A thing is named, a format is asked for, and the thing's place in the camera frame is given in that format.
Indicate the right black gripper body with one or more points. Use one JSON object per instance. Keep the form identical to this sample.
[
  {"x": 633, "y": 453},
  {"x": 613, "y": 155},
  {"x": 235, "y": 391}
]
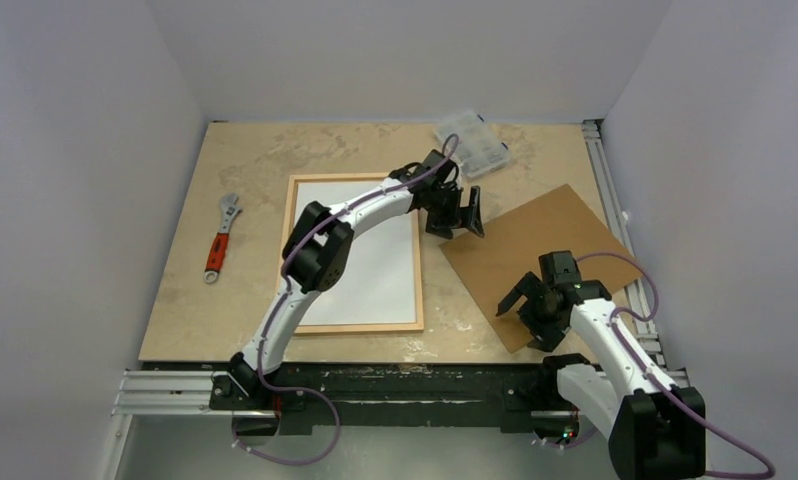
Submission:
[{"x": 537, "y": 310}]

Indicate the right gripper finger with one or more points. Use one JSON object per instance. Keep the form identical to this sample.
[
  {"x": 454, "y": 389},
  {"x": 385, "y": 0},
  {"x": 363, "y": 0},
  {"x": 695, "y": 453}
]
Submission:
[
  {"x": 546, "y": 338},
  {"x": 528, "y": 287}
]

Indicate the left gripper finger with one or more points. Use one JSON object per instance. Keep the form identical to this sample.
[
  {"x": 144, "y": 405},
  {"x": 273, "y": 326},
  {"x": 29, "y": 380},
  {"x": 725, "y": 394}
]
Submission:
[
  {"x": 437, "y": 227},
  {"x": 471, "y": 219}
]

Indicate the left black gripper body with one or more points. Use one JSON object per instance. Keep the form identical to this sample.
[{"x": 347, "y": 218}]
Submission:
[{"x": 446, "y": 204}]

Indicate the brown hardboard backing board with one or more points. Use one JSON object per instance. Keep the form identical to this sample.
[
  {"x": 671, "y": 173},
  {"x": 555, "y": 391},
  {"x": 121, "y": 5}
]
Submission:
[{"x": 490, "y": 266}]

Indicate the building photo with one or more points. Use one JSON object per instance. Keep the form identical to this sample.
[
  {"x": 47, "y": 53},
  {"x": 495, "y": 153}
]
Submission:
[{"x": 372, "y": 278}]

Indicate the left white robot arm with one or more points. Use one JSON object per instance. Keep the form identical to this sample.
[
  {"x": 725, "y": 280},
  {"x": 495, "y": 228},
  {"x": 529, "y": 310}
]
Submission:
[{"x": 316, "y": 252}]

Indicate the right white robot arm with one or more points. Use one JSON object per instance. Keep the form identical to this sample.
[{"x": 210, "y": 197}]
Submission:
[{"x": 649, "y": 421}]

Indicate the clear plastic organizer box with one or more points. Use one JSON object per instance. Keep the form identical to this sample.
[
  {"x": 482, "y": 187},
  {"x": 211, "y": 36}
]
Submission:
[{"x": 479, "y": 151}]

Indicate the red handled adjustable wrench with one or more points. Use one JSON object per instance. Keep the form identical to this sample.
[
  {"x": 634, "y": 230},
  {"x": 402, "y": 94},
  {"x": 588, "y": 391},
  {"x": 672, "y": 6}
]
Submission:
[{"x": 230, "y": 209}]

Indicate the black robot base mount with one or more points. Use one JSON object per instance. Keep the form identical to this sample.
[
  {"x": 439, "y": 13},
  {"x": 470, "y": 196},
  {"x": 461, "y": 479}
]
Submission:
[{"x": 512, "y": 398}]

